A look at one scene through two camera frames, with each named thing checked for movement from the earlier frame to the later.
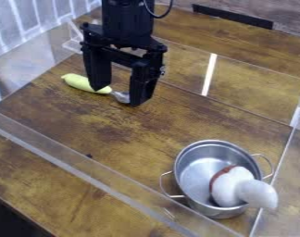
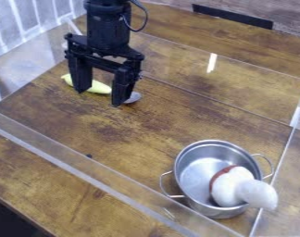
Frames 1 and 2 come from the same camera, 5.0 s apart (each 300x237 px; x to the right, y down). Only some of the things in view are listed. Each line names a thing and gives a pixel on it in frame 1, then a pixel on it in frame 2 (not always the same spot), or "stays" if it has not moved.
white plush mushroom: x=228 y=185 stays
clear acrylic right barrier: x=286 y=220 stays
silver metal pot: x=233 y=154 stays
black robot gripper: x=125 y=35 → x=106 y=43
